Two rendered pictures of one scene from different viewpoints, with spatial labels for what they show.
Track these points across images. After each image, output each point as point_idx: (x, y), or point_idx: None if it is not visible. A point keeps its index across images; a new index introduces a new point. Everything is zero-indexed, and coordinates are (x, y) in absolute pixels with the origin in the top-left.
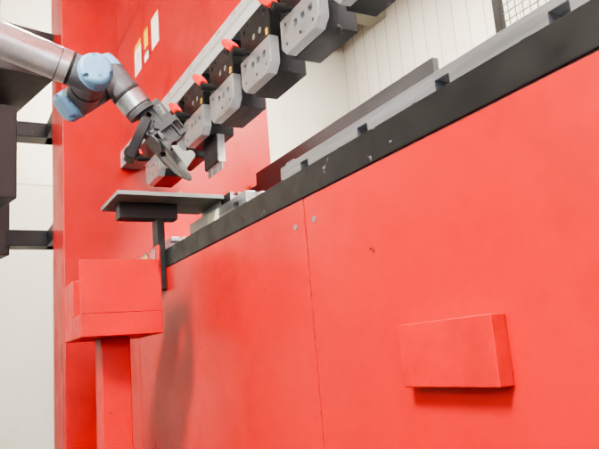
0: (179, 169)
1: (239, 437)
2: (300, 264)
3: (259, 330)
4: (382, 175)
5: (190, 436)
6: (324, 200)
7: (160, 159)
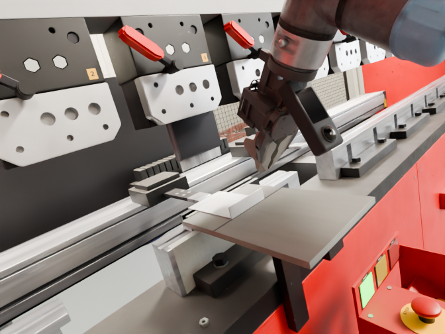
0: (277, 159)
1: None
2: (416, 192)
3: (402, 240)
4: (434, 150)
5: None
6: (422, 162)
7: (263, 145)
